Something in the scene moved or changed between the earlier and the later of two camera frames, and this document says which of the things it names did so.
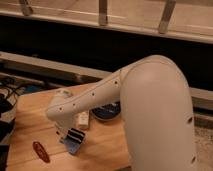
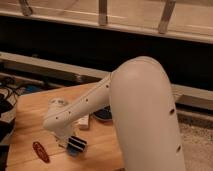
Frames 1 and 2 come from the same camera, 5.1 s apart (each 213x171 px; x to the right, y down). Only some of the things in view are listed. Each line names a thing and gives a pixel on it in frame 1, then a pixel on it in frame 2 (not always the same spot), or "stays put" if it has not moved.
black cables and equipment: [10, 90] stays put
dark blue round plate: [106, 111] stays put
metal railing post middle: [102, 13] stays put
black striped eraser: [76, 135] → [77, 143]
